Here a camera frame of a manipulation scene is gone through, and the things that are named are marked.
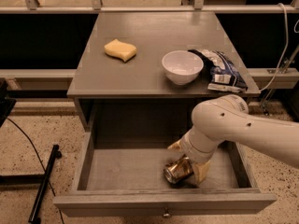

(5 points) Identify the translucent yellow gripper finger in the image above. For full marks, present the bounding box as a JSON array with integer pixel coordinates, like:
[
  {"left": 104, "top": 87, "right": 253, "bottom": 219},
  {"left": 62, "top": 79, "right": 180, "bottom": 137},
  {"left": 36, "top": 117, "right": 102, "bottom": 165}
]
[
  {"left": 167, "top": 140, "right": 182, "bottom": 152},
  {"left": 192, "top": 161, "right": 210, "bottom": 184}
]

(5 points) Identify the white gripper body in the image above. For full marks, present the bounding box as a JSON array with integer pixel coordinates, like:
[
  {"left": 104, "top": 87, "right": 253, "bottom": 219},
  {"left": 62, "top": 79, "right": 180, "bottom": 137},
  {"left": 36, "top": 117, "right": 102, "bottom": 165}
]
[{"left": 180, "top": 126, "right": 222, "bottom": 163}]

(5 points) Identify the orange metallic soda can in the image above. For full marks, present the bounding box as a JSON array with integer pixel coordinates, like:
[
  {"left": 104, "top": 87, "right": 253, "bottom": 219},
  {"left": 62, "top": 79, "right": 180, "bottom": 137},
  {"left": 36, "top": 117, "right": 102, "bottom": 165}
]
[{"left": 164, "top": 155, "right": 193, "bottom": 184}]

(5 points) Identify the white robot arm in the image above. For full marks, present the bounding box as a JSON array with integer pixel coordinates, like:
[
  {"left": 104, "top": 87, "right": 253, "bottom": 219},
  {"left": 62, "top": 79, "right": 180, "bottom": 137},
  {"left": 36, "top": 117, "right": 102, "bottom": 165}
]
[{"left": 169, "top": 94, "right": 299, "bottom": 183}]

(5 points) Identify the round metal drawer knob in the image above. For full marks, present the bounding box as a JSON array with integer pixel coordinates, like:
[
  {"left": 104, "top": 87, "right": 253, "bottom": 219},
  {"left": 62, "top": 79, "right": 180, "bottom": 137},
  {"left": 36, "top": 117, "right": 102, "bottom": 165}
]
[{"left": 162, "top": 208, "right": 171, "bottom": 218}]

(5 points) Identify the open grey top drawer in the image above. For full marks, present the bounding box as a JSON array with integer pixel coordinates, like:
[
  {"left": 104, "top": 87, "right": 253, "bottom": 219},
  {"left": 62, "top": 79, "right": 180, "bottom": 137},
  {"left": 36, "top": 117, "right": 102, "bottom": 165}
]
[{"left": 52, "top": 105, "right": 278, "bottom": 218}]

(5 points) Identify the blue white chip bag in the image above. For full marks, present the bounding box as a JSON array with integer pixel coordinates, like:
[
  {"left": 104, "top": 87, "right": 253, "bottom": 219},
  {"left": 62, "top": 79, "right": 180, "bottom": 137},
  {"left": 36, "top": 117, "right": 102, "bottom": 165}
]
[{"left": 189, "top": 49, "right": 248, "bottom": 93}]

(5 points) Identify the white bowl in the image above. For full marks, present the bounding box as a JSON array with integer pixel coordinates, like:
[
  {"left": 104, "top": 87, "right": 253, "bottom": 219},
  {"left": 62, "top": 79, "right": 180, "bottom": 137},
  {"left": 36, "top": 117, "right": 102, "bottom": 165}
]
[{"left": 162, "top": 50, "right": 204, "bottom": 85}]

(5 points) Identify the grey wooden cabinet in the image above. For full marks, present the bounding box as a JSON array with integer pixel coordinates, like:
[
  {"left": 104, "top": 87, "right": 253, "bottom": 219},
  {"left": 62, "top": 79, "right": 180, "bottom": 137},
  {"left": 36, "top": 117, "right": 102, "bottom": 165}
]
[{"left": 67, "top": 11, "right": 260, "bottom": 128}]

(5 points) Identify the yellow sponge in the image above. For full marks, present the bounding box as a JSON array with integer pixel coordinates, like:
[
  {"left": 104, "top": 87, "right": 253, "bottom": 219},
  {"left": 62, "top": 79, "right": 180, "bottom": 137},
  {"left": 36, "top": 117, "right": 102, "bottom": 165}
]
[{"left": 104, "top": 39, "right": 137, "bottom": 63}]

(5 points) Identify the black stand base bar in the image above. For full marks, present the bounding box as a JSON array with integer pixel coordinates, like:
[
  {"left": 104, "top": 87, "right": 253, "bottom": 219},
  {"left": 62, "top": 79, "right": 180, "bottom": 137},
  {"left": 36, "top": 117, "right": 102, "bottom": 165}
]
[{"left": 0, "top": 145, "right": 62, "bottom": 224}]

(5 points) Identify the black equipment at left edge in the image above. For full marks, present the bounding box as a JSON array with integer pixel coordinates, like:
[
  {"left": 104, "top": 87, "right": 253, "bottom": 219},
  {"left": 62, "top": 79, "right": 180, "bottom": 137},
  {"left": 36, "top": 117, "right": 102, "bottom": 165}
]
[{"left": 0, "top": 81, "right": 16, "bottom": 127}]

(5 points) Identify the metal railing frame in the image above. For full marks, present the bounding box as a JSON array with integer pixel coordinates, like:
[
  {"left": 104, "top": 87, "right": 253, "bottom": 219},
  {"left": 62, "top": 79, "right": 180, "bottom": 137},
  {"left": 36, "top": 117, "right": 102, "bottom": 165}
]
[{"left": 0, "top": 0, "right": 299, "bottom": 15}]

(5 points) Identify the white hanging cable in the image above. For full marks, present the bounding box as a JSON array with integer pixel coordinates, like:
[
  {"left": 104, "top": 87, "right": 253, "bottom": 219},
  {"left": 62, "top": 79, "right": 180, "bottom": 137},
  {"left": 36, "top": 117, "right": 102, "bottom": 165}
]
[{"left": 259, "top": 2, "right": 291, "bottom": 92}]

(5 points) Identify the thin black floor cable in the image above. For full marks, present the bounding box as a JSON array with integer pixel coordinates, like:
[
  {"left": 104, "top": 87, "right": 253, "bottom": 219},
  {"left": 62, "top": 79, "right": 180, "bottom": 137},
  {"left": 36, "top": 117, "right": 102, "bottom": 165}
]
[{"left": 7, "top": 117, "right": 65, "bottom": 224}]

